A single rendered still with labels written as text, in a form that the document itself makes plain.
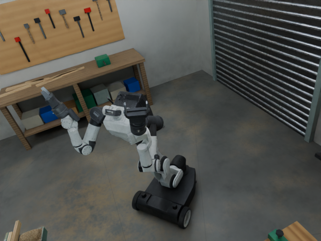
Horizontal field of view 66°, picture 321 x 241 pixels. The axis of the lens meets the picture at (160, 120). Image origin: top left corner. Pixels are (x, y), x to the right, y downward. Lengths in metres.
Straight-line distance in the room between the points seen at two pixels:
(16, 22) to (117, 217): 3.03
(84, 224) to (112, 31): 2.93
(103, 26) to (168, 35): 1.16
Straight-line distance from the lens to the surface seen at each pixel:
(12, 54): 4.43
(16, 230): 1.94
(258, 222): 2.65
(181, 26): 4.83
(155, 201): 2.60
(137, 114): 1.26
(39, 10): 4.27
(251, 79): 3.92
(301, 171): 3.12
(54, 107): 1.75
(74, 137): 1.85
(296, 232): 2.03
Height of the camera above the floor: 2.23
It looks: 35 degrees down
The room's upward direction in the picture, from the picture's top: 12 degrees counter-clockwise
